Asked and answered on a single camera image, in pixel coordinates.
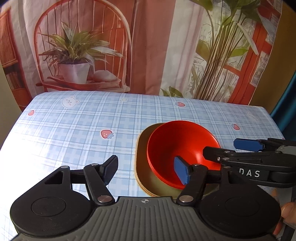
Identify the green square plate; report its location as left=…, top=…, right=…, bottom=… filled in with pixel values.
left=134, top=122, right=216, bottom=198

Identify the person's right hand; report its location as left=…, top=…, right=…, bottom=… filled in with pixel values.
left=273, top=202, right=295, bottom=235

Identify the printed chair and plant backdrop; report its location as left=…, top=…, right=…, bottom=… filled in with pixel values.
left=1, top=1, right=282, bottom=110

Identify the red plastic bowl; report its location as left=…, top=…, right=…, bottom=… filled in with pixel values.
left=147, top=120, right=221, bottom=190

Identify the blue plaid tablecloth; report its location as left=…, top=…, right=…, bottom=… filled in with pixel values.
left=1, top=91, right=282, bottom=240

